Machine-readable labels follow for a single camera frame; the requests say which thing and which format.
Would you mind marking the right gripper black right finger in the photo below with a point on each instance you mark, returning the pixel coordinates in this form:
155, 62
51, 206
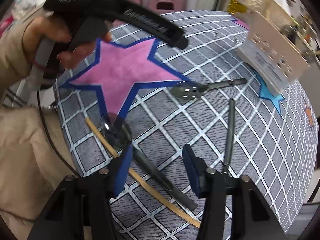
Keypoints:
252, 217

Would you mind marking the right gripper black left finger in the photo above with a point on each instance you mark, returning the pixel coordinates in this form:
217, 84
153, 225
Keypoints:
80, 202

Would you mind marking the plain wooden chopstick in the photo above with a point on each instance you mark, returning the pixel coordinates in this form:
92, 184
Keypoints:
142, 182

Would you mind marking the dark-handled steel spoon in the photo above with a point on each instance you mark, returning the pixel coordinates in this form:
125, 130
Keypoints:
188, 90
118, 133

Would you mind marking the dark-handled steel utensil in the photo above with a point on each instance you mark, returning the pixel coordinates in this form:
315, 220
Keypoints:
230, 137

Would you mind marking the person's left hand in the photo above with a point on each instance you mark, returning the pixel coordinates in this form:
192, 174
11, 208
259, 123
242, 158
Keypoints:
53, 28

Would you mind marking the beige jacket sleeve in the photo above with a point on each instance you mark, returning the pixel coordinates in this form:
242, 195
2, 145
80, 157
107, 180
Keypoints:
34, 155

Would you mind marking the grey checked star tablecloth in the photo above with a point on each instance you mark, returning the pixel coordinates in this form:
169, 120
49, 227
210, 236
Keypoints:
277, 151

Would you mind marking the beige utensil holder basket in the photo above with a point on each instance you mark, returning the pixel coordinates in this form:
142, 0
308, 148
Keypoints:
271, 55

